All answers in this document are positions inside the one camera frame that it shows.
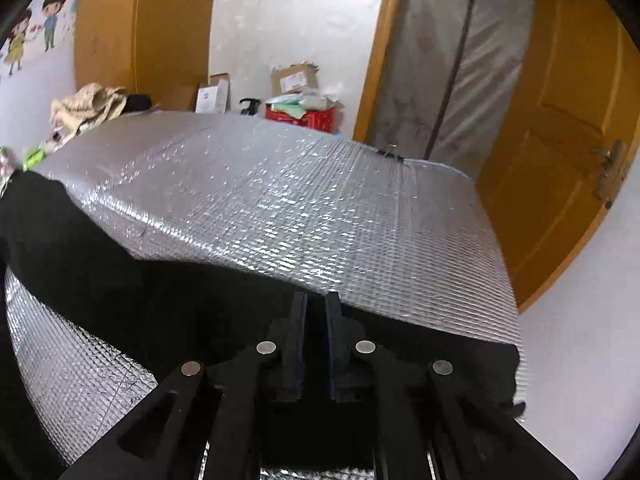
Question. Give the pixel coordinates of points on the dark cloth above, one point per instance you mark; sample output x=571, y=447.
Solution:
x=140, y=103

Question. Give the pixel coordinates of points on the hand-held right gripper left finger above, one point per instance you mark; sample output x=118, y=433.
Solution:
x=301, y=355

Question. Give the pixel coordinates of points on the clear plastic door curtain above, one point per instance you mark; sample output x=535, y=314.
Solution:
x=450, y=60

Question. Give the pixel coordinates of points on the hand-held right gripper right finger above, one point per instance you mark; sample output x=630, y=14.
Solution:
x=331, y=355

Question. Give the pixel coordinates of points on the small black device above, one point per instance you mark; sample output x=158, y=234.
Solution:
x=250, y=106

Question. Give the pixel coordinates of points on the black sweater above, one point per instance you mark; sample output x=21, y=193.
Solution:
x=100, y=285

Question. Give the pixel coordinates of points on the white box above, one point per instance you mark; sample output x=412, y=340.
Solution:
x=212, y=95

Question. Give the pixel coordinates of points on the silver foil mat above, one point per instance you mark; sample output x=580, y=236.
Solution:
x=300, y=200

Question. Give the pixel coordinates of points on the wooden door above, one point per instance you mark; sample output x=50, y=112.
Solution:
x=565, y=110

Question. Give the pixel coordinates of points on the clear plastic bag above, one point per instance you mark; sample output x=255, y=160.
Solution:
x=320, y=100

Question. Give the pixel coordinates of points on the wooden wardrobe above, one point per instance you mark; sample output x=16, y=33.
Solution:
x=150, y=35

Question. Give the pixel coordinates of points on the black binder clip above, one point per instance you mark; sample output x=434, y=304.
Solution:
x=390, y=153

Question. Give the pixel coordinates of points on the cardboard box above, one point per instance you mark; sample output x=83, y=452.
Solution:
x=295, y=79

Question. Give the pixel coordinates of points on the wooden door frame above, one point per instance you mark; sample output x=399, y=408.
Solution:
x=380, y=35

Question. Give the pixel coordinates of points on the green tissue pack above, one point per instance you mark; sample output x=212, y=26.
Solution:
x=34, y=159

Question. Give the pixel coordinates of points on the cartoon wall sticker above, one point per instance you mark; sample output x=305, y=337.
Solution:
x=35, y=25

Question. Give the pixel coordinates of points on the floral beige quilt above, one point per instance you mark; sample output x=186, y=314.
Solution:
x=85, y=105

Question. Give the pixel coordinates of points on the red box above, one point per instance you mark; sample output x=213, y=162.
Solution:
x=310, y=122

